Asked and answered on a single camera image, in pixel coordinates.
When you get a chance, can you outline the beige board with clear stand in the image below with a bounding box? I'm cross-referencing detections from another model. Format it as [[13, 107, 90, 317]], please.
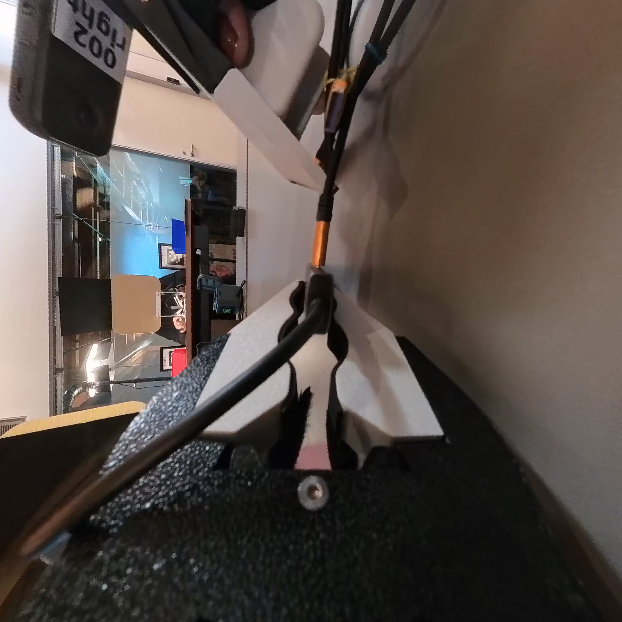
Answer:
[[111, 274, 188, 335]]

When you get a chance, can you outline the black panel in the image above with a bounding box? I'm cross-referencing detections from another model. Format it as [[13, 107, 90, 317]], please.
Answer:
[[57, 277, 113, 336]]

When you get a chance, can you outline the cardboard box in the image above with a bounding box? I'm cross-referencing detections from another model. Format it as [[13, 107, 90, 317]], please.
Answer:
[[209, 243, 239, 273]]

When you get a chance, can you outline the glass partition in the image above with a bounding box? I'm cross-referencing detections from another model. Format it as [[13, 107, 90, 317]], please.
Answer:
[[49, 143, 239, 416]]

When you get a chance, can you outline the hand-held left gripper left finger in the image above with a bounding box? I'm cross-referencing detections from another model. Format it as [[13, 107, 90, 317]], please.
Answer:
[[197, 278, 308, 444]]

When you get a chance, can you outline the dark wooden desk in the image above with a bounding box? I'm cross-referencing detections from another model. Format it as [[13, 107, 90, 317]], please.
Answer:
[[185, 198, 212, 363]]

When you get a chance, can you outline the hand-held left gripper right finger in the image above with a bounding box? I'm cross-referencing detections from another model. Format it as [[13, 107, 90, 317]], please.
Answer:
[[328, 284, 446, 468]]

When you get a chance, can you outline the studio light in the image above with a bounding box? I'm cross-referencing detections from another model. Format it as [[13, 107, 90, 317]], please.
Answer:
[[84, 339, 117, 385]]

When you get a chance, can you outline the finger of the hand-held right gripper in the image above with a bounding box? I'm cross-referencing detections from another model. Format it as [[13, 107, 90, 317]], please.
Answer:
[[213, 67, 339, 191]]

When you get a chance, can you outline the rounded light board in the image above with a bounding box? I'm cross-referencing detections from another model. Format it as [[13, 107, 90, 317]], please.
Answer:
[[0, 401, 146, 438]]

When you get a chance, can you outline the person's right hand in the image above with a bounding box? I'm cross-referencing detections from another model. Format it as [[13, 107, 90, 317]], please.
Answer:
[[217, 0, 254, 69]]

